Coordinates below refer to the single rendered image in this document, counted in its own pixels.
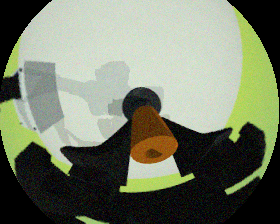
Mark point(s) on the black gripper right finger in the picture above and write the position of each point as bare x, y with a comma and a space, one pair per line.
193, 146

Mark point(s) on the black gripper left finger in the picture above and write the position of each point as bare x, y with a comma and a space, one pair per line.
112, 156

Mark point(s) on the orange-brown cylinder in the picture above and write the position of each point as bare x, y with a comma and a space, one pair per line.
151, 140

